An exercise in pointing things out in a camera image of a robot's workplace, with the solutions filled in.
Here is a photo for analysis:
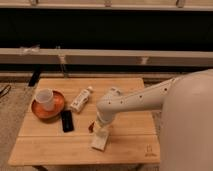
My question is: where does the white sponge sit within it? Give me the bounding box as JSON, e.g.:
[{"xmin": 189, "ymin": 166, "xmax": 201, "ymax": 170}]
[{"xmin": 91, "ymin": 130, "xmax": 109, "ymax": 151}]

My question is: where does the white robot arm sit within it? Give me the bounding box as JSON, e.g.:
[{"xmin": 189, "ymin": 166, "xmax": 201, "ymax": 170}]
[{"xmin": 95, "ymin": 69, "xmax": 213, "ymax": 171}]

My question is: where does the red-brown oblong object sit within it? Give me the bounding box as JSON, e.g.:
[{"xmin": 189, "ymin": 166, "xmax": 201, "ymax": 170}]
[{"xmin": 88, "ymin": 122, "xmax": 95, "ymax": 133}]

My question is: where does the black rectangular remote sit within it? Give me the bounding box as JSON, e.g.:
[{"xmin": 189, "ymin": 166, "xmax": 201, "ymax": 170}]
[{"xmin": 61, "ymin": 110, "xmax": 74, "ymax": 132}]

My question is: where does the white plastic bottle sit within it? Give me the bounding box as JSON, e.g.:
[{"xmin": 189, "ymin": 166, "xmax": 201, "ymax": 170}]
[{"xmin": 70, "ymin": 86, "xmax": 93, "ymax": 113}]

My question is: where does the wooden table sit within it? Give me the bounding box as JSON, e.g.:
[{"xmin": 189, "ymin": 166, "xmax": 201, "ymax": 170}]
[{"xmin": 9, "ymin": 78, "xmax": 160, "ymax": 166}]

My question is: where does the white plastic cup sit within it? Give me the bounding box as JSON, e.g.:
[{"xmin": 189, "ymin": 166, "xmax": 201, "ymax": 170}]
[{"xmin": 35, "ymin": 89, "xmax": 54, "ymax": 111}]

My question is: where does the orange plate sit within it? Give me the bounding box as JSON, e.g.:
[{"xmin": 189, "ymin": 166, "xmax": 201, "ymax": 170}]
[{"xmin": 31, "ymin": 91, "xmax": 65, "ymax": 119}]

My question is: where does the black cable at left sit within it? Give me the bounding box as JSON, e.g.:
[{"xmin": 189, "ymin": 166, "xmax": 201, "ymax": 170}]
[{"xmin": 0, "ymin": 83, "xmax": 12, "ymax": 99}]

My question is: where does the white horizontal rail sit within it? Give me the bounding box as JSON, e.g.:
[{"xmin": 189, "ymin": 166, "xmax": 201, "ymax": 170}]
[{"xmin": 0, "ymin": 48, "xmax": 213, "ymax": 67}]

